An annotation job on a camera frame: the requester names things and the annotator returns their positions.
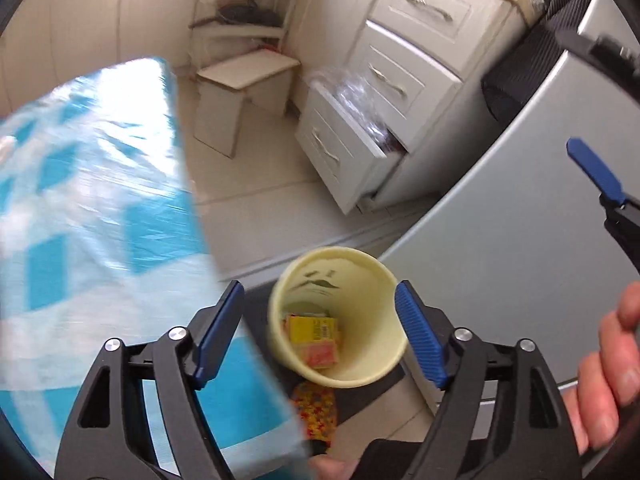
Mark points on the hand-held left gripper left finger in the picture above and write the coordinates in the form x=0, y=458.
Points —
x=215, y=340

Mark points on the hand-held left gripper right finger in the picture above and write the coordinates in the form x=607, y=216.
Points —
x=422, y=340

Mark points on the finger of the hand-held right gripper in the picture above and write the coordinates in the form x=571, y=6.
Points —
x=595, y=167
x=600, y=52

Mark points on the pale yellow waste bin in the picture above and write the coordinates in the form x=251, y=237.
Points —
x=360, y=280

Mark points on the person's right hand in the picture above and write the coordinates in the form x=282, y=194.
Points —
x=605, y=370

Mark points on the yellow red printed carton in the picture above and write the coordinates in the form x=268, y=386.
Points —
x=315, y=332

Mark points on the grey refrigerator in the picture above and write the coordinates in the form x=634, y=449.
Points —
x=500, y=235

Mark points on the yellow red patterned slipper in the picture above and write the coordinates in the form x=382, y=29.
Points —
x=315, y=410

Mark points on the blue white checked tablecloth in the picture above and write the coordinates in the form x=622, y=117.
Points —
x=75, y=210

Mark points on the white cabinet with small drawers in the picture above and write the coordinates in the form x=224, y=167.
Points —
x=400, y=60

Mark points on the small white stool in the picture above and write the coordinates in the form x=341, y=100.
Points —
x=235, y=95

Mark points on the plastic bags in drawer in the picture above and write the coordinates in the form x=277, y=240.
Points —
x=355, y=100

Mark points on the white shelf rack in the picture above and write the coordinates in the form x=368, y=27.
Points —
x=290, y=15

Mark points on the dark wok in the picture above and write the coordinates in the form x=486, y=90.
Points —
x=250, y=15

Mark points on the white cabinet with doors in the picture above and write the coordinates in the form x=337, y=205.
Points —
x=75, y=15

